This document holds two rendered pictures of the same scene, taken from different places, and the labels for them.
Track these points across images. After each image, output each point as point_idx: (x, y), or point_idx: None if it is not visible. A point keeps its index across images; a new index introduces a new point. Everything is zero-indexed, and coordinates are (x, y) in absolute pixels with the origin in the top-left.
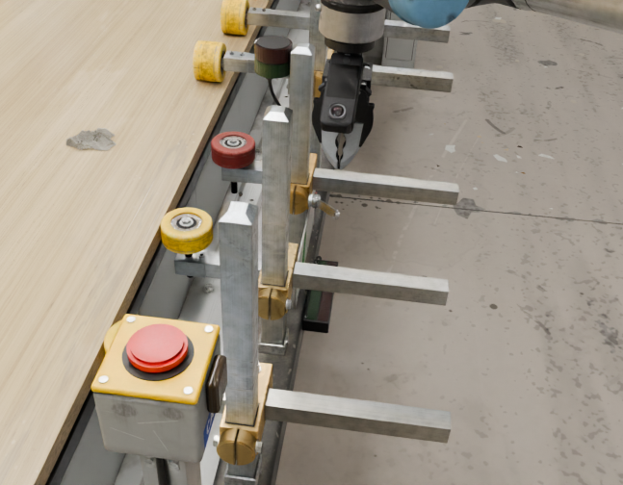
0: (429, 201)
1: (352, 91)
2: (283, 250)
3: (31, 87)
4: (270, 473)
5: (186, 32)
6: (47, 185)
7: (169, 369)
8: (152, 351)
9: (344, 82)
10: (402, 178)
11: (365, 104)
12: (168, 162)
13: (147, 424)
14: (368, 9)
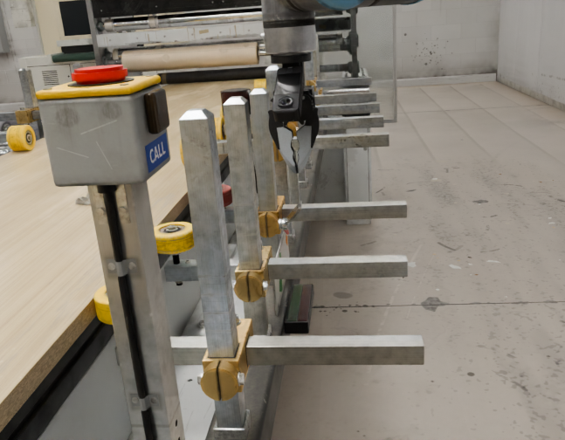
0: (383, 217)
1: (296, 88)
2: (254, 230)
3: (51, 182)
4: (258, 429)
5: (177, 147)
6: (57, 223)
7: (108, 78)
8: (93, 68)
9: (289, 84)
10: (357, 202)
11: (310, 106)
12: (158, 204)
13: (90, 134)
14: (299, 22)
